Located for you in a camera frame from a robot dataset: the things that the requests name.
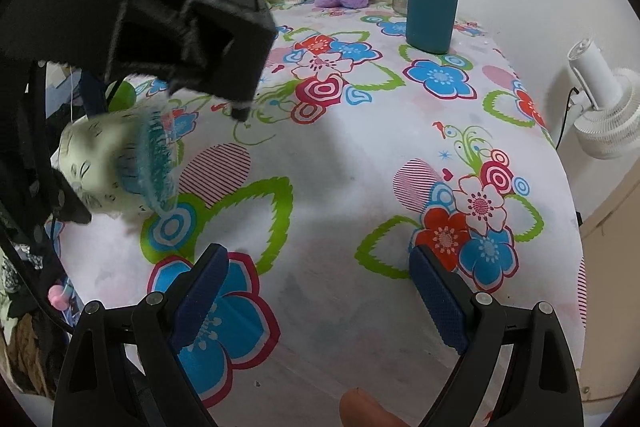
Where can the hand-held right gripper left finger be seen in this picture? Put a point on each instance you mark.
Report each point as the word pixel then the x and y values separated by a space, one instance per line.
pixel 202 292

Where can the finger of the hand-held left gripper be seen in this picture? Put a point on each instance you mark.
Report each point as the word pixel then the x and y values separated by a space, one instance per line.
pixel 65 202
pixel 93 96

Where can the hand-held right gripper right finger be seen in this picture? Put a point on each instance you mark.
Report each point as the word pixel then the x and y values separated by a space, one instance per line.
pixel 440 302

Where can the person's right hand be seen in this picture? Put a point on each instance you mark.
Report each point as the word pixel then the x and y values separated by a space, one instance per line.
pixel 365 409

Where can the pink plastic toy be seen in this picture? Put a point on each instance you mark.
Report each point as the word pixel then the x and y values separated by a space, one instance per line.
pixel 59 294

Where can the beige cabinet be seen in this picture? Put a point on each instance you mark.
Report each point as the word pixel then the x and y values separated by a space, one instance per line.
pixel 610 297

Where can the floral tablecloth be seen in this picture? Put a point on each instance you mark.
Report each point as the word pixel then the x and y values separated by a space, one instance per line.
pixel 350 147

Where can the white clip fan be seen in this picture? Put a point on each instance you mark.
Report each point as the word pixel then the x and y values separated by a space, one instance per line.
pixel 607 107

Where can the teal canister with yellow lid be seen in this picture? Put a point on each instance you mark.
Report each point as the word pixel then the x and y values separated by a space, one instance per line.
pixel 431 14

